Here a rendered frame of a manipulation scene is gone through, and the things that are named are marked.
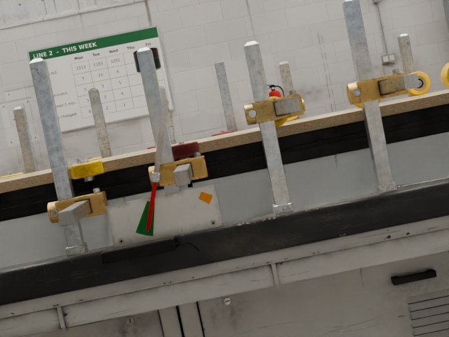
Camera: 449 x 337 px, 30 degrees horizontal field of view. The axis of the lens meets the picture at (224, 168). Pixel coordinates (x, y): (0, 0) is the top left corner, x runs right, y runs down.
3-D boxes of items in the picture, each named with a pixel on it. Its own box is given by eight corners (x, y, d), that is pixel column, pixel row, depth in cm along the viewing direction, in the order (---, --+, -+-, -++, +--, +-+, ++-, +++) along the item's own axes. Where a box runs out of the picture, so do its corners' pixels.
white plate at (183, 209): (222, 226, 197) (214, 184, 196) (113, 248, 197) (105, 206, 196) (222, 225, 198) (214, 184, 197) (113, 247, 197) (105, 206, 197)
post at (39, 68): (85, 257, 198) (43, 57, 195) (70, 260, 198) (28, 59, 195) (87, 255, 201) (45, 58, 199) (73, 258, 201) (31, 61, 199)
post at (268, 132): (297, 239, 198) (258, 39, 196) (282, 243, 198) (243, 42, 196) (295, 237, 202) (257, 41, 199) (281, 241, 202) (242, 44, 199)
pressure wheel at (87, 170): (116, 200, 214) (107, 156, 213) (92, 206, 208) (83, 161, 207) (96, 203, 219) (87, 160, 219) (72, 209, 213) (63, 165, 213)
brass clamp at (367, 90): (409, 93, 196) (405, 71, 196) (353, 104, 196) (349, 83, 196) (403, 94, 202) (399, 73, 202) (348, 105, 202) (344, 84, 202)
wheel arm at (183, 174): (192, 187, 168) (188, 166, 168) (176, 190, 168) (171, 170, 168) (195, 175, 212) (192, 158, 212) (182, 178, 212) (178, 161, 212)
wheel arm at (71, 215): (77, 227, 172) (72, 207, 172) (60, 231, 172) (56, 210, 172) (103, 207, 216) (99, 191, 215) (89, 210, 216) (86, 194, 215)
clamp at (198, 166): (208, 176, 197) (204, 156, 196) (152, 188, 196) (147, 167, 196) (208, 175, 202) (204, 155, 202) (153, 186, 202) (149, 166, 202)
